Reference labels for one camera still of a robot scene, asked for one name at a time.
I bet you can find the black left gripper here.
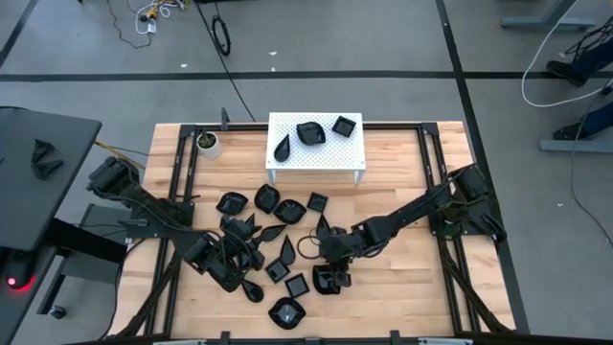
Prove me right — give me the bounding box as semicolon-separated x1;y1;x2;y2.
206;215;266;293

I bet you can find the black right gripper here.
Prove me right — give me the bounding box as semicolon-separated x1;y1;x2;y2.
315;223;363;289

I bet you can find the white perforated shelf riser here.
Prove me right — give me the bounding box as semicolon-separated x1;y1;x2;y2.
265;111;368;186

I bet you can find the white plant pot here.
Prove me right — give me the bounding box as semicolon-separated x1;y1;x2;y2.
194;129;223;161

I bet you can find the black desk leg beam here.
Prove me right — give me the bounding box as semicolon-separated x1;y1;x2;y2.
45;218;129;265

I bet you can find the black desk leg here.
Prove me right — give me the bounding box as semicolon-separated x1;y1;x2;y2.
35;258;66;315

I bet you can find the crumpled black cloth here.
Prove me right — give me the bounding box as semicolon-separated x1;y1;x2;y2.
31;138;64;181

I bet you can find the black side desk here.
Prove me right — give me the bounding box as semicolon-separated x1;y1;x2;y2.
0;105;102;253

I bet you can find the white power strip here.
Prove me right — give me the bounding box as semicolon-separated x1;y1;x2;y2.
135;0;186;35

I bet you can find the person's shoe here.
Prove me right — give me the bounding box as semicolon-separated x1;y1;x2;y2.
545;59;589;88
553;122;586;142

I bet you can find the grey desk foot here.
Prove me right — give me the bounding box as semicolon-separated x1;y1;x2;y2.
538;138;613;153
500;0;598;29

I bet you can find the person's leg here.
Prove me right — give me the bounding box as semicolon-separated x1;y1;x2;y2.
577;101;613;135
572;37;613;73

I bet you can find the grey desk base plate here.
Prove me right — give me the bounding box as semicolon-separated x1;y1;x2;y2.
60;251;121;285

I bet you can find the yellow cable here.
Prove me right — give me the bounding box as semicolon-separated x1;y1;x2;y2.
94;139;147;172

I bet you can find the black coiled floor cable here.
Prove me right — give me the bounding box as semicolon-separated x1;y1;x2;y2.
193;0;258;124

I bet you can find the thin black floor cable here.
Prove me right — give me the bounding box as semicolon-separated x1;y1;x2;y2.
104;0;153;50

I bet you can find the white floor cable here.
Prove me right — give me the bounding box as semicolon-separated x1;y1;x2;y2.
520;0;613;108

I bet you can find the black cable bundle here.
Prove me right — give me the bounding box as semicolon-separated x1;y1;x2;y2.
564;18;613;61

